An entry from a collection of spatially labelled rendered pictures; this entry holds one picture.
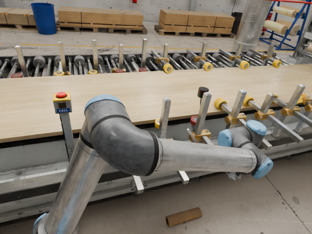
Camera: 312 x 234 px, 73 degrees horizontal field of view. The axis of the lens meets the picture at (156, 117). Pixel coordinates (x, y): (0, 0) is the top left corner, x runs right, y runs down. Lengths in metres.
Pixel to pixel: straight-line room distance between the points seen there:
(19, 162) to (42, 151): 0.15
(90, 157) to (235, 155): 0.46
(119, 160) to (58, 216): 0.41
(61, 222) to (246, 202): 1.79
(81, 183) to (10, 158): 0.88
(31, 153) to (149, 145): 1.09
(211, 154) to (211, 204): 1.51
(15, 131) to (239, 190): 1.97
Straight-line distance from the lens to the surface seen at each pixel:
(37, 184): 1.36
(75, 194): 0.75
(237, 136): 0.93
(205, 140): 1.37
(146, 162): 0.50
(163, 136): 1.26
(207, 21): 7.72
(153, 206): 2.02
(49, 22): 6.67
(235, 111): 1.43
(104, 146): 0.50
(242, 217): 2.19
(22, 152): 1.50
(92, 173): 0.68
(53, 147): 1.46
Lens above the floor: 1.71
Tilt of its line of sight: 35 degrees down
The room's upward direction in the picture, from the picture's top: 7 degrees clockwise
